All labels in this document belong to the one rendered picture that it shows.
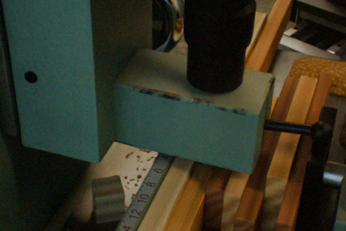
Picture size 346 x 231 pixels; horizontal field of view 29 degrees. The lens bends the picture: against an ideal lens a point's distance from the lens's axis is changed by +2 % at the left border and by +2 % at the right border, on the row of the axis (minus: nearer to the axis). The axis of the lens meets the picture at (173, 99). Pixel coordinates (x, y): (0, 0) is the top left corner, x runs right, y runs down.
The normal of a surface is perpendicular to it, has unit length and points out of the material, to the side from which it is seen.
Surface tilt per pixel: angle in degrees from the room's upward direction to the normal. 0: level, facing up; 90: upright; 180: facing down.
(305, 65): 21
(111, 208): 90
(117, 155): 0
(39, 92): 90
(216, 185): 0
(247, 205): 0
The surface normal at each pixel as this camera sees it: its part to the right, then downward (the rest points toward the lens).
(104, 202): 0.25, 0.56
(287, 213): 0.03, -0.82
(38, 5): -0.32, 0.54
